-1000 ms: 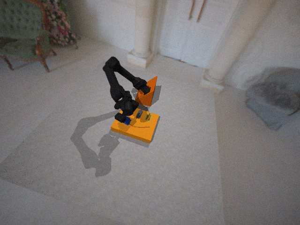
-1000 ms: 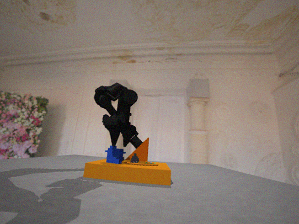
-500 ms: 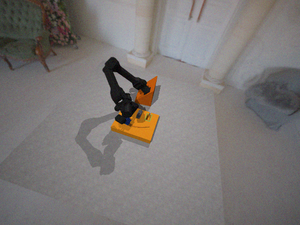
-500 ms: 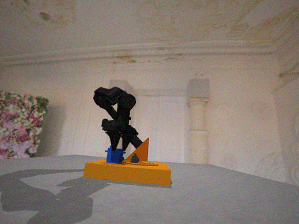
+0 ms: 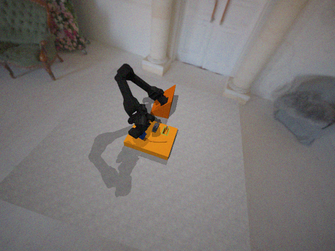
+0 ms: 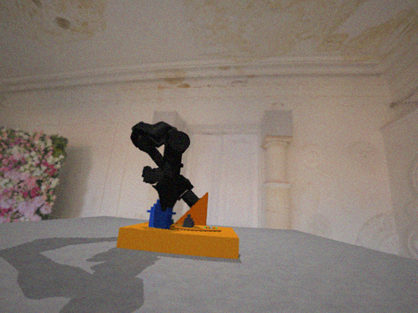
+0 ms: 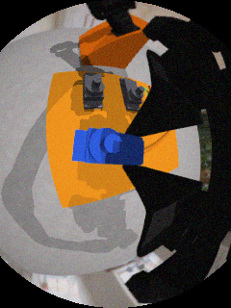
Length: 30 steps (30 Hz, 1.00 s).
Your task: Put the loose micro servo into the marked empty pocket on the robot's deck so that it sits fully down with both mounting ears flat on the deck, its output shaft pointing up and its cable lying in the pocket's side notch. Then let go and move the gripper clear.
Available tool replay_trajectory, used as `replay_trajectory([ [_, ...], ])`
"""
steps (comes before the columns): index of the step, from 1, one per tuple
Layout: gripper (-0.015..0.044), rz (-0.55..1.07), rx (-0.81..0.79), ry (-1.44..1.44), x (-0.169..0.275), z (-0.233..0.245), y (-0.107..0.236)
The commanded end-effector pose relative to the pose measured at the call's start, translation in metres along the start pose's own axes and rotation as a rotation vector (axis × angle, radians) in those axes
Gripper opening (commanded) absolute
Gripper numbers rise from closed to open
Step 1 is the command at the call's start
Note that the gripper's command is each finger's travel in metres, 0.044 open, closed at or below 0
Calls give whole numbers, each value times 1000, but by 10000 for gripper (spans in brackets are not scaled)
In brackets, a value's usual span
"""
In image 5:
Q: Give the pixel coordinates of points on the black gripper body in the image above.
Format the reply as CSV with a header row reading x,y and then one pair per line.
x,y
135,133

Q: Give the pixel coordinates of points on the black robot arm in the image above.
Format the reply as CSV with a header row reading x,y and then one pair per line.
x,y
131,104

